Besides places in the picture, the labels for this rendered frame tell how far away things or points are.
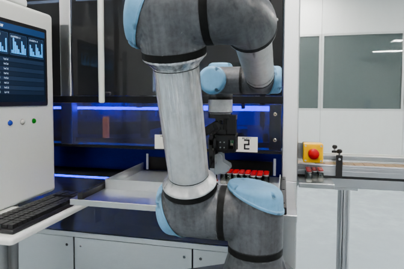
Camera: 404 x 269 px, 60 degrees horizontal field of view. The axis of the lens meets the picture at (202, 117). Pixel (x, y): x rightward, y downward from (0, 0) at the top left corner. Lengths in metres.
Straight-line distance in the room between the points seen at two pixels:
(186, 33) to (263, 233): 0.41
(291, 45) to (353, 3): 4.89
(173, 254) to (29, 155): 0.71
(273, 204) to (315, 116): 5.30
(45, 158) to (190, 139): 1.02
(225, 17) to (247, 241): 0.43
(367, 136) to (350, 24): 1.78
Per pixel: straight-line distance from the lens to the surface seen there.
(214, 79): 0.92
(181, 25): 0.57
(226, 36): 0.57
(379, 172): 1.56
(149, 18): 0.58
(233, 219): 0.73
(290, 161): 1.40
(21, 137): 1.49
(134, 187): 1.26
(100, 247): 1.71
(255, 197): 0.71
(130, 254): 1.66
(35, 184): 1.57
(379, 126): 6.17
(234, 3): 0.56
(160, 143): 1.48
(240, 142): 1.40
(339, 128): 6.06
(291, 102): 1.38
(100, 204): 1.17
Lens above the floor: 1.20
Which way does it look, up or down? 3 degrees down
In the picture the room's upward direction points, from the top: straight up
